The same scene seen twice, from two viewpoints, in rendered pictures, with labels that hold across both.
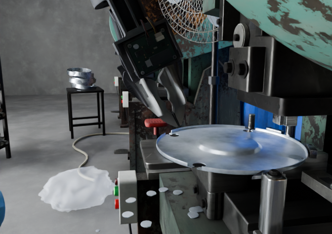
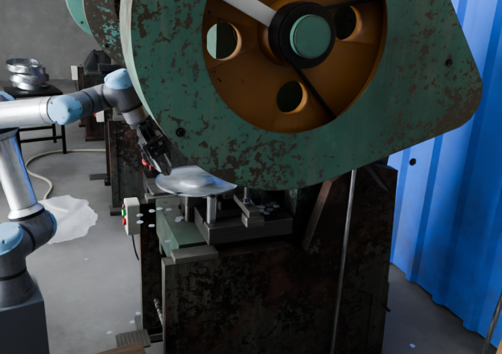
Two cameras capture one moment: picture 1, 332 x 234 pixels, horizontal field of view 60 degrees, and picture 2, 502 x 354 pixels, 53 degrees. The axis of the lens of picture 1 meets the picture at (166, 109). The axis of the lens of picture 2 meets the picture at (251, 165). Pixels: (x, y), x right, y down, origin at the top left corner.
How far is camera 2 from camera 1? 1.19 m
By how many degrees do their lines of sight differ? 15
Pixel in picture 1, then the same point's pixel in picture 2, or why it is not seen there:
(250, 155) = (207, 187)
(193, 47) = not seen: hidden behind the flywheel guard
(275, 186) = (211, 201)
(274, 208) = (211, 210)
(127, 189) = (133, 210)
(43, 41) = not seen: outside the picture
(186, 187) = (174, 207)
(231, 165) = (196, 192)
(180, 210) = (170, 218)
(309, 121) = not seen: hidden behind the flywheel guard
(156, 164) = (157, 193)
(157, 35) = (160, 143)
